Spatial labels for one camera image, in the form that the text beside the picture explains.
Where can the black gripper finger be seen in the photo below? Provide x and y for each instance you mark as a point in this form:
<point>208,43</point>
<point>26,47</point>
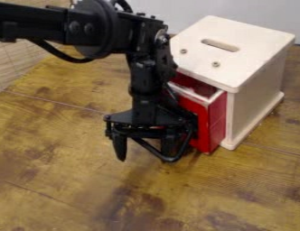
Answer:
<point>171,147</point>
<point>120,143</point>

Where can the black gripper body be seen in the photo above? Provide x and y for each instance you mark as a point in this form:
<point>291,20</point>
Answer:
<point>156,118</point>

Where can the black metal drawer handle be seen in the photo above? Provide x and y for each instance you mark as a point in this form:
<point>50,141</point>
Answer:
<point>185,131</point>

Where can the red drawer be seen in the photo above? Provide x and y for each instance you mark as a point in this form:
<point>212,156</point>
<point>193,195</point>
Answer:
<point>205,101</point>

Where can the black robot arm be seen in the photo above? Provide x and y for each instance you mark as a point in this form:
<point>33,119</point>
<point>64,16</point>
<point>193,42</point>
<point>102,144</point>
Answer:
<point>89,31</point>

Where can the white wooden box cabinet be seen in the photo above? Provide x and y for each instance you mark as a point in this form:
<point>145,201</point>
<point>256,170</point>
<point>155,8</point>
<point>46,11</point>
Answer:
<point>239,58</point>

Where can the woven mat at left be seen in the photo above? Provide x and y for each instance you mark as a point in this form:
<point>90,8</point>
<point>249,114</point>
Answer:
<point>18,58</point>

